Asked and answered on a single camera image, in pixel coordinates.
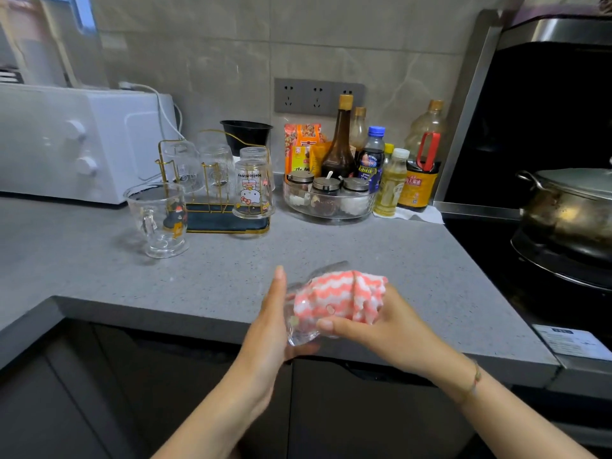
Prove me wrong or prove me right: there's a person's right hand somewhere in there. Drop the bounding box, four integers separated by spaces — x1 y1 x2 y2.
315 284 481 405

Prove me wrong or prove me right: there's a person's left hand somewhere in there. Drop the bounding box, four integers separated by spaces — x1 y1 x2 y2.
234 266 321 416

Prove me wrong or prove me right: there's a short textured glass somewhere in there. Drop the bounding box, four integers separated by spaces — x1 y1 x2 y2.
283 261 353 347

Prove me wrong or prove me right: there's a pink striped cloth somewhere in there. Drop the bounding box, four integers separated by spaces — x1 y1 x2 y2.
292 270 389 326

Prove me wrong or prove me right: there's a gold wire cup rack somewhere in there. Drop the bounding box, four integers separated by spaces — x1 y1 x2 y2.
155 129 272 235

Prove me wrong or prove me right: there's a cartoon cat print glass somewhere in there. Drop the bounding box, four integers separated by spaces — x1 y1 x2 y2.
233 159 277 221

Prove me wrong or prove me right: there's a penguin print glass mug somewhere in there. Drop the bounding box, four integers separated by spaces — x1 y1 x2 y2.
124 182 190 259

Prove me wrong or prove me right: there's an embossed ribbed clear glass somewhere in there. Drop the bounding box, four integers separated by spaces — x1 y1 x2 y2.
200 143 236 192

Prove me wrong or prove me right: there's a small ribbed clear glass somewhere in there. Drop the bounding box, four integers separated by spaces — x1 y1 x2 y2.
238 146 277 191

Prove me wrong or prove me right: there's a person's right forearm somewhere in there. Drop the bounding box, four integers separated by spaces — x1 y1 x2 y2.
454 365 599 459

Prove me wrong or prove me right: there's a white paper towel sheet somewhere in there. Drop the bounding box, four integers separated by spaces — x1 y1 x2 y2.
375 205 446 224

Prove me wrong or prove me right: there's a clear round condiment tray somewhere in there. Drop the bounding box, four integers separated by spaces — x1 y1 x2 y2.
282 178 379 221

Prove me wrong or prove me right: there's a yellow liquid bottle white cap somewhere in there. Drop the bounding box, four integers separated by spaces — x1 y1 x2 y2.
372 147 411 217

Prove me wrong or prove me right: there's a glass spice jar steel lid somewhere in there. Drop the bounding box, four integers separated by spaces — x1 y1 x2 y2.
342 177 372 215
286 170 316 206
311 170 342 215

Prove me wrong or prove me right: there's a white label sticker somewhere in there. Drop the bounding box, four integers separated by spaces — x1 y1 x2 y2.
532 323 612 361

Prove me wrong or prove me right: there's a dark bottle blue cap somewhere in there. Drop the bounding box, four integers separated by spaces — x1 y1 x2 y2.
356 126 386 193

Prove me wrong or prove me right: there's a dark brown glass bottle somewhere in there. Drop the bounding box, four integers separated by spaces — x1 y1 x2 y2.
320 94 357 180

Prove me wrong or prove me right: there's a yellow seasoning pouch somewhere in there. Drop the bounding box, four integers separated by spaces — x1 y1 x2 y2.
309 142 333 177

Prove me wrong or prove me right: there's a stainless steel pot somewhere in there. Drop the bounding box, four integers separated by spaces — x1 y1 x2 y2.
516 170 612 261

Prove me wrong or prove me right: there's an orange seasoning packet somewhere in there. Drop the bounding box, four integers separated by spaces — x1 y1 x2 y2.
284 122 324 175

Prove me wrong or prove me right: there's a clear bottle brown cap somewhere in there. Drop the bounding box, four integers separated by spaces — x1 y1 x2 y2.
349 106 369 151

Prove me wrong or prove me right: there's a black plastic bowl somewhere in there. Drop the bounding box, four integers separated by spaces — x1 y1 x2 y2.
219 120 273 157

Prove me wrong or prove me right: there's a steel pot lid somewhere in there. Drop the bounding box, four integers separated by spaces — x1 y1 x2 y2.
534 157 612 201

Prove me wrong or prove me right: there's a white microwave oven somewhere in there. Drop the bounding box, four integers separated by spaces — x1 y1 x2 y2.
0 83 179 205

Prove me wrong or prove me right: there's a clear jug blue lid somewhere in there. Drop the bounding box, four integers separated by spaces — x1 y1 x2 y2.
36 0 110 88

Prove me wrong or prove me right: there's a purple food packet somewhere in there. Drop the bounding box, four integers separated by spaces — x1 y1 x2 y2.
510 0 612 26

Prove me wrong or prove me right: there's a clear container pink lid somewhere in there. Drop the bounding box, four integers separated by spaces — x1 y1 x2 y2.
0 0 68 87

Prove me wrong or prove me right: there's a thin string bracelet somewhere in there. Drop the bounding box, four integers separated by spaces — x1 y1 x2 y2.
458 360 483 405

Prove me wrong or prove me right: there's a large bottle red handle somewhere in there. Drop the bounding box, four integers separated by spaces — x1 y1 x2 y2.
397 99 448 210

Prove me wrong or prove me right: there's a grey wall socket panel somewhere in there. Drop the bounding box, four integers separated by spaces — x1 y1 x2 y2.
273 77 367 118

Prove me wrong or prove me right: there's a white power cable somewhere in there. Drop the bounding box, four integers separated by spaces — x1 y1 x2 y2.
118 82 186 141

